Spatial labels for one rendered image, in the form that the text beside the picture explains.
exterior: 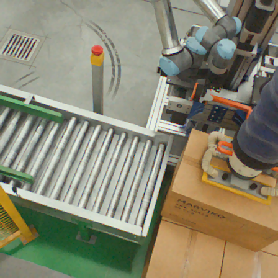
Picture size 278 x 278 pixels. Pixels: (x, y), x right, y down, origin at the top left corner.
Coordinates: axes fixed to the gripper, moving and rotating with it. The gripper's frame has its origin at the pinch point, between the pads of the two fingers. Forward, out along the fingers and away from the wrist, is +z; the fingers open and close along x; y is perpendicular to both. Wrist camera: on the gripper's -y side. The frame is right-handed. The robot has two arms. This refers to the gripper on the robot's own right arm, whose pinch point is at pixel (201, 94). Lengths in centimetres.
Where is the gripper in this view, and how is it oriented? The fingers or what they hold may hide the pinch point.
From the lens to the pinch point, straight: 183.2
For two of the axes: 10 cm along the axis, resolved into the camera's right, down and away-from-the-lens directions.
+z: -0.8, 4.9, 8.7
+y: 9.4, 3.2, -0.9
